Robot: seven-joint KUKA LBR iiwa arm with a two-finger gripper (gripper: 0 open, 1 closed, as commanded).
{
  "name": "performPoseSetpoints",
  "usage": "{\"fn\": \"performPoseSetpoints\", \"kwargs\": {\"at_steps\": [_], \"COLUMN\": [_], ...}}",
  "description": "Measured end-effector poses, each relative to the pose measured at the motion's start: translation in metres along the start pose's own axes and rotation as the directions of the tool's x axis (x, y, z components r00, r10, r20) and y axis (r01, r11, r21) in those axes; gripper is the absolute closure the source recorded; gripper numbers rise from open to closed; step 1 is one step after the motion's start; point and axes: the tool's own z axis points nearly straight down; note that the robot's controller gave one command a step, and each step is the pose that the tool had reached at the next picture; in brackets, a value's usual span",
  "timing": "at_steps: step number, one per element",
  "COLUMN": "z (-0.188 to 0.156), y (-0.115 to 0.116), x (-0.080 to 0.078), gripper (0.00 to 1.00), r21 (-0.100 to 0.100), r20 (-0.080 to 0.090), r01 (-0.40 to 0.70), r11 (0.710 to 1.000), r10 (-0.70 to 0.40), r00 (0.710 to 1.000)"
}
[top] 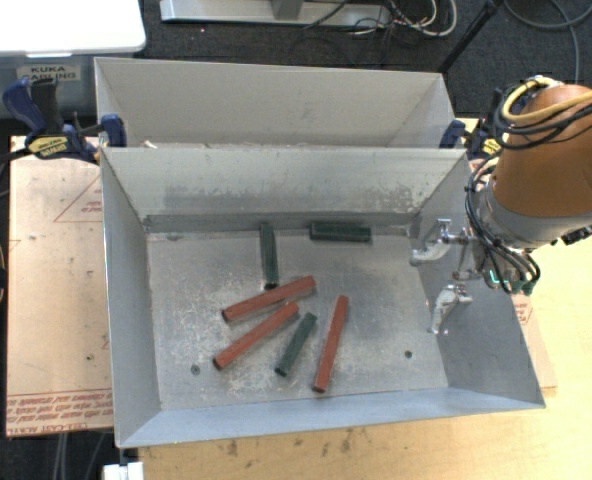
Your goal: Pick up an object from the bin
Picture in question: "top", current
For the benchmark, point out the brown cardboard board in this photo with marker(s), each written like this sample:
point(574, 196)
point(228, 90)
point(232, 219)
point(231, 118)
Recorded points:
point(56, 278)

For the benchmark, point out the red-brown flat block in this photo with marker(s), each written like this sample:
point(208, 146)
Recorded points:
point(332, 343)
point(271, 299)
point(258, 335)

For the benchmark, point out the dark green flat block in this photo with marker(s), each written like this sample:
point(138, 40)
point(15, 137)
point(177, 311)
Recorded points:
point(297, 343)
point(269, 258)
point(340, 231)

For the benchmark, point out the black cylinder on white bracket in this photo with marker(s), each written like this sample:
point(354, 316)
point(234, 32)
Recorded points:
point(581, 235)

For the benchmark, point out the grey metal bin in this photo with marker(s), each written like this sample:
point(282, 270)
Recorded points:
point(236, 258)

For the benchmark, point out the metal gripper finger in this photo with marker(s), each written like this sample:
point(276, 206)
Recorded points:
point(428, 254)
point(443, 305)

